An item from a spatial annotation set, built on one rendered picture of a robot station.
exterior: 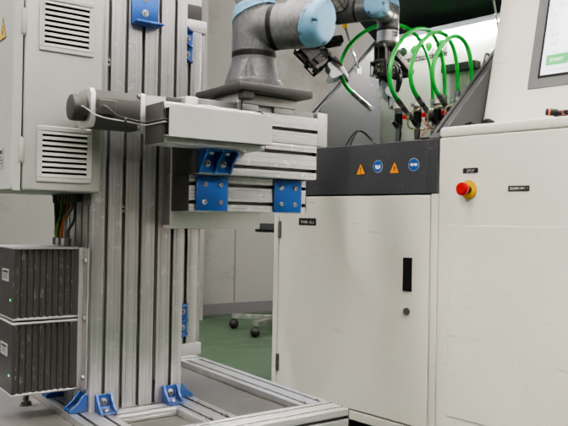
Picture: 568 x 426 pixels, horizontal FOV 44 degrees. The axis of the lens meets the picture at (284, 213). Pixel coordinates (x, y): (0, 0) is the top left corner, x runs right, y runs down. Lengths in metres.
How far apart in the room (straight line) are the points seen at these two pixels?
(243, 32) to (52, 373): 0.97
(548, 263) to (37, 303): 1.27
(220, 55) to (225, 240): 1.35
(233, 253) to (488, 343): 3.48
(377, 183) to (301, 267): 0.43
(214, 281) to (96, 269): 3.46
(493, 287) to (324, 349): 0.67
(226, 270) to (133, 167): 3.48
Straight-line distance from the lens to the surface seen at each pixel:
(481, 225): 2.02
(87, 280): 1.82
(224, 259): 5.25
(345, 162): 2.32
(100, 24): 1.80
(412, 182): 2.15
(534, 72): 2.28
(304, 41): 1.81
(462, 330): 2.06
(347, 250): 2.31
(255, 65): 1.83
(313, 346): 2.44
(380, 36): 2.51
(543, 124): 1.95
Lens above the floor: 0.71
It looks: level
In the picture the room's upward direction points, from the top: 1 degrees clockwise
